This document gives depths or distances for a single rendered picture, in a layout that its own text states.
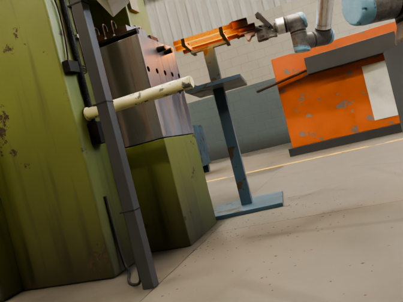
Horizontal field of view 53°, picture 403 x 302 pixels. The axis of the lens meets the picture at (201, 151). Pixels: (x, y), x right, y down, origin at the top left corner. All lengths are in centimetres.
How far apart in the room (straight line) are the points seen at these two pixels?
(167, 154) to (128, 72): 39
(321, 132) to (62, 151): 399
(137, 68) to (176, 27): 845
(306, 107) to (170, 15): 584
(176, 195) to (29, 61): 77
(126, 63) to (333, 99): 371
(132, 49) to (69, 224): 75
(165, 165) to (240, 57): 797
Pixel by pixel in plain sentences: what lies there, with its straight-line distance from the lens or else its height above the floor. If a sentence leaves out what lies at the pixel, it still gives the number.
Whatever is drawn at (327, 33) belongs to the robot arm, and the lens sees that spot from 245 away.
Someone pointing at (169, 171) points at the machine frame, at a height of 33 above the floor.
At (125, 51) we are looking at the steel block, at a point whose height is 86.
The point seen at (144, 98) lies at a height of 61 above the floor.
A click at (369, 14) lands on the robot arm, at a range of 176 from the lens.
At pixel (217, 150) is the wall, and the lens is 967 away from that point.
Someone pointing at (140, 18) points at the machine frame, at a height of 117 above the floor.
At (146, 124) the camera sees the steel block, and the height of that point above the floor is 54.
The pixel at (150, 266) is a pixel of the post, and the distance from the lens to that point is 133.
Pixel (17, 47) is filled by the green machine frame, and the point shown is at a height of 93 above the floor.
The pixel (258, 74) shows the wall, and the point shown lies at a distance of 943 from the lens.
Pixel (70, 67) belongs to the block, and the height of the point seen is 79.
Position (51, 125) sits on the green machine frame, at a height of 61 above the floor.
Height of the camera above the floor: 39
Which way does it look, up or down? 1 degrees down
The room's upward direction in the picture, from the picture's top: 14 degrees counter-clockwise
